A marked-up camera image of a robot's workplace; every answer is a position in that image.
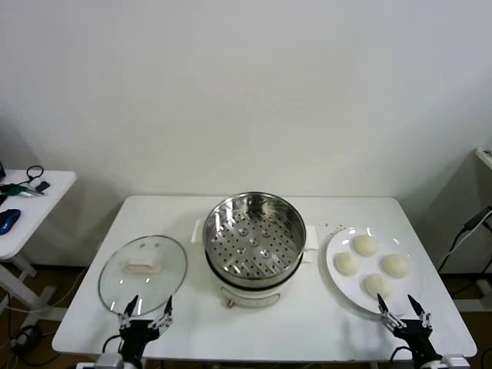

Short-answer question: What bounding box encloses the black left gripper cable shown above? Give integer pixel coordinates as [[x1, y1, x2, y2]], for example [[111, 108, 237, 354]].
[[101, 334, 125, 357]]

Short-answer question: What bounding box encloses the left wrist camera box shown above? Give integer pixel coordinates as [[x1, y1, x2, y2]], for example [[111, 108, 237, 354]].
[[94, 353, 126, 369]]

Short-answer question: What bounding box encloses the white side table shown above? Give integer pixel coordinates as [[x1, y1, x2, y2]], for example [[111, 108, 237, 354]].
[[0, 169, 77, 313]]

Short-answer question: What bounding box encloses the black floor cable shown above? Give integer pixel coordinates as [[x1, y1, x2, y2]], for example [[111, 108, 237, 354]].
[[10, 323, 59, 366]]

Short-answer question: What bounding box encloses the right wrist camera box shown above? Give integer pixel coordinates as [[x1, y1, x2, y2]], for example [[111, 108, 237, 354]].
[[437, 355, 470, 369]]

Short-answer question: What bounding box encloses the blue computer mouse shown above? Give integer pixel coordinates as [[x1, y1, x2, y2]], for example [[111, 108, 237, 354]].
[[0, 208, 22, 236]]

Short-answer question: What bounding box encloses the stainless steel steamer basket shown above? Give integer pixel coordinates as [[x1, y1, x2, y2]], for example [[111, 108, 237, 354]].
[[191, 191, 318, 290]]

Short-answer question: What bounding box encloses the green handled tool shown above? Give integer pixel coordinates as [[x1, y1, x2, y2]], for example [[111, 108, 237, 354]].
[[0, 183, 45, 198]]

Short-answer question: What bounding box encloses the white steamed baozi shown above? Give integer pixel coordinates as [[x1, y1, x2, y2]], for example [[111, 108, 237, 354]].
[[353, 234, 379, 257], [381, 253, 411, 278], [334, 252, 361, 276], [362, 273, 394, 300]]

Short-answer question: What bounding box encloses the round glass pot lid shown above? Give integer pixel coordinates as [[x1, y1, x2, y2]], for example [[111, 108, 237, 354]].
[[98, 234, 188, 317]]

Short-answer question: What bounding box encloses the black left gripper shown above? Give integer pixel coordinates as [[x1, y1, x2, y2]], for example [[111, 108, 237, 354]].
[[117, 294, 174, 367]]

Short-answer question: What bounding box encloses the white round plate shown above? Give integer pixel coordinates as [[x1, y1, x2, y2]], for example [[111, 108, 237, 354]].
[[325, 226, 423, 317]]

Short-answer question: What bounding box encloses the white desk frame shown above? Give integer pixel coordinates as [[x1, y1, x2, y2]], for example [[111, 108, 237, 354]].
[[449, 147, 492, 314]]

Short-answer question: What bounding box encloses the black power adapter with cable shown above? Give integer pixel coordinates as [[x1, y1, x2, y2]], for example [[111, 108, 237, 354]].
[[436, 205, 492, 272]]

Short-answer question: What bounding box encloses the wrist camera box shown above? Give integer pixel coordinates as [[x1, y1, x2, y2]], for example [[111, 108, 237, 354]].
[[437, 355, 470, 369], [94, 353, 126, 369]]

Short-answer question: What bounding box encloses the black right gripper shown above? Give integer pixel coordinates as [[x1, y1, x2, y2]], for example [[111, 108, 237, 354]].
[[376, 293, 444, 363]]

